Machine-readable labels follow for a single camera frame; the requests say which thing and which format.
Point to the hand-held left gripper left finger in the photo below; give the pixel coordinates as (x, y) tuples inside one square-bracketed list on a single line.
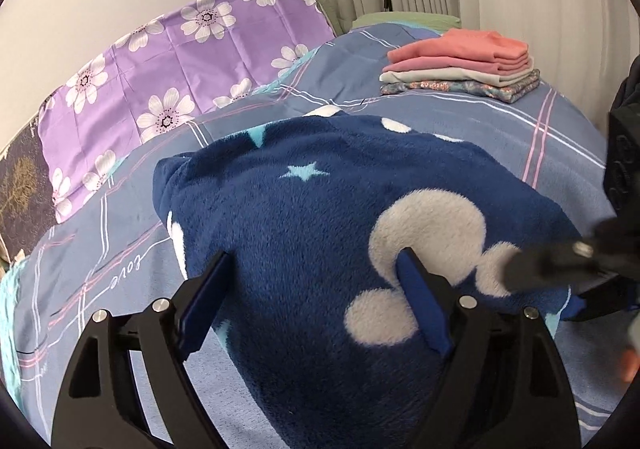
[(207, 299)]

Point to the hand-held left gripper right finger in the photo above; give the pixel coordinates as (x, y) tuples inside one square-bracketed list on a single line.
[(425, 304)]

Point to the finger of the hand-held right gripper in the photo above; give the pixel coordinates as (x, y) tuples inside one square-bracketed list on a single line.
[(580, 305), (540, 264)]

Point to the blue fleece star-print pajama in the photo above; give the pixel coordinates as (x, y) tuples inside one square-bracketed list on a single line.
[(300, 229)]

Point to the person's right hand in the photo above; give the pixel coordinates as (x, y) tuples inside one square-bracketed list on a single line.
[(631, 365)]

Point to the blue plaid bedsheet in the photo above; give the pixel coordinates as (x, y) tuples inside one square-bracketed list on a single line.
[(475, 124)]

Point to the blue floral folded garment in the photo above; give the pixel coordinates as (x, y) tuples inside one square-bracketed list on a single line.
[(450, 89)]

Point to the teal star-print sheet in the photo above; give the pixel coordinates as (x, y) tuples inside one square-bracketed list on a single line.
[(10, 309)]

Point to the pale grey folded garment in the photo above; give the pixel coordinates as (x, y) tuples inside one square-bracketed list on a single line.
[(440, 77)]

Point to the dark tree-print pillow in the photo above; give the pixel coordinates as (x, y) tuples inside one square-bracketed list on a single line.
[(22, 189)]

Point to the purple floral pillow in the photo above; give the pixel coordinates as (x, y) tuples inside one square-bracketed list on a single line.
[(150, 59)]

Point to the green pillow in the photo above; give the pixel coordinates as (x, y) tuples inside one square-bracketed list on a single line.
[(400, 20)]

